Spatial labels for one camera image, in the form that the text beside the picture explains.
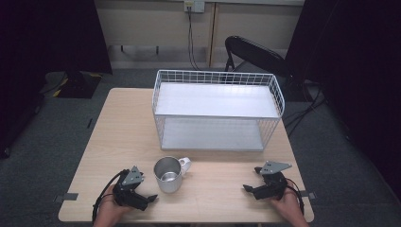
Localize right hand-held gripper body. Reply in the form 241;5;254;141
251;160;293;201

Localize yellow black floor tape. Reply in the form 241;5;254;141
51;72;104;98

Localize silver metal cup white handle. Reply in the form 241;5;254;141
152;155;193;194

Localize grey tape strip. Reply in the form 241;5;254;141
53;192;79;203
299;190;318;201

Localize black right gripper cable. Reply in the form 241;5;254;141
285;177;305;216

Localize black floor cables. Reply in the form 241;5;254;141
283;79;328;137

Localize person's left hand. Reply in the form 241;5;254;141
96;184;133;223

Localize black stand base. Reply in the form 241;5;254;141
56;70;102;99

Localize black wall cable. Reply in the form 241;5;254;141
187;7;201;72

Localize wooden wall strip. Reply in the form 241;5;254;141
205;2;220;68

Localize white wire shelf rack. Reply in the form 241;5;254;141
151;69;286;152

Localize black folding chair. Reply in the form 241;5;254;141
223;35;305;93

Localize white wall socket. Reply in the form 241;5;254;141
183;0;206;14

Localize person's right hand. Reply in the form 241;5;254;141
269;180;305;223

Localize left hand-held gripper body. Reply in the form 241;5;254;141
112;166;149;212

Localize dark curtain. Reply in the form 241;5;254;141
284;0;401;204

